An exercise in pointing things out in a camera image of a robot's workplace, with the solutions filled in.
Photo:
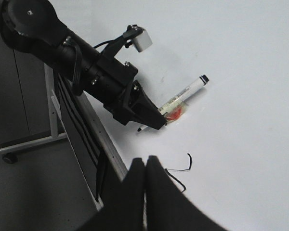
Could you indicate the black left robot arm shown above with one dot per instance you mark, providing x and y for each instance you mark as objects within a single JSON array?
[{"x": 32, "y": 26}]

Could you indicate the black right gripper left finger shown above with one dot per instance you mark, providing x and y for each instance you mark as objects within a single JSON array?
[{"x": 125, "y": 211}]

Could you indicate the white whiteboard with aluminium frame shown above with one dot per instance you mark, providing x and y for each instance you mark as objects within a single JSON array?
[{"x": 231, "y": 146}]

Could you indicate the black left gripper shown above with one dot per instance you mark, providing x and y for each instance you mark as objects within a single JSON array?
[{"x": 112, "y": 83}]

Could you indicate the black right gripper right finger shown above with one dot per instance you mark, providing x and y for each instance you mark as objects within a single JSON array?
[{"x": 167, "y": 209}]

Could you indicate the grey wheeled stand frame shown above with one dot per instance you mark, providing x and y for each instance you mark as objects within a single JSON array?
[{"x": 42, "y": 111}]

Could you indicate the white whiteboard marker with tape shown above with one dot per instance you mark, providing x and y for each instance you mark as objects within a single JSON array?
[{"x": 175, "y": 106}]

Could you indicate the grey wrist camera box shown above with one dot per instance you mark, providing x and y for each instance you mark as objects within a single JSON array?
[{"x": 141, "y": 41}]

